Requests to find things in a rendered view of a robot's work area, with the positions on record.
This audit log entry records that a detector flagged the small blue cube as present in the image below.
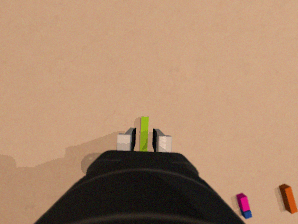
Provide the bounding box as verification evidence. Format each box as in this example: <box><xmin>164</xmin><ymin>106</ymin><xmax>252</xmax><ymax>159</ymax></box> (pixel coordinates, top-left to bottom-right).
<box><xmin>240</xmin><ymin>209</ymin><xmax>252</xmax><ymax>219</ymax></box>

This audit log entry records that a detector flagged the orange rod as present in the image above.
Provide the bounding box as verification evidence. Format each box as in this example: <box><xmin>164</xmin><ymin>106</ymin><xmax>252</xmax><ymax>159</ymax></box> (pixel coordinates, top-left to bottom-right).
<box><xmin>279</xmin><ymin>184</ymin><xmax>298</xmax><ymax>214</ymax></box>

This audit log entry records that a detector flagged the magenta rod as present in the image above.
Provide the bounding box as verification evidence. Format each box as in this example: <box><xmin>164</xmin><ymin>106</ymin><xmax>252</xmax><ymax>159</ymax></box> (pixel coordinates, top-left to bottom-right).
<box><xmin>236</xmin><ymin>193</ymin><xmax>250</xmax><ymax>212</ymax></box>

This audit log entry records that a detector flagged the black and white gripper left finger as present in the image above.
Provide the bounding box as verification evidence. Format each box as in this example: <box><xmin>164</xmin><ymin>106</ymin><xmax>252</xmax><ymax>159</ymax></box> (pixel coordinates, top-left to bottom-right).
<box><xmin>116</xmin><ymin>128</ymin><xmax>136</xmax><ymax>151</ymax></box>

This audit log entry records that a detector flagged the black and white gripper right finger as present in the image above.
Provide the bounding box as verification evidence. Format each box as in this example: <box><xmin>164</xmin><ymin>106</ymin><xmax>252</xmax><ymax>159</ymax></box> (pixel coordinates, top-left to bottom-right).
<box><xmin>152</xmin><ymin>129</ymin><xmax>172</xmax><ymax>152</ymax></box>

